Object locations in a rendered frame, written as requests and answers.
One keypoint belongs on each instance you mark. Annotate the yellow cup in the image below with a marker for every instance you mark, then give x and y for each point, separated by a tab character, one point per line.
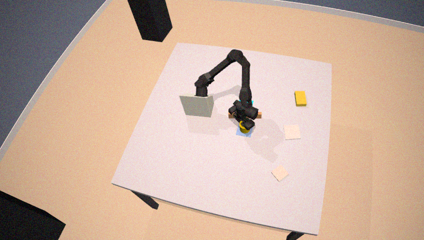
243	129

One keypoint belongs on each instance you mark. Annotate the yellow rectangular block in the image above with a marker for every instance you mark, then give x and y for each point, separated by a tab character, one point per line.
300	99

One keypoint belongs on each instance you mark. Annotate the brown and tan long bar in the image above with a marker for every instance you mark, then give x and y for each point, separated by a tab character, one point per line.
259	116

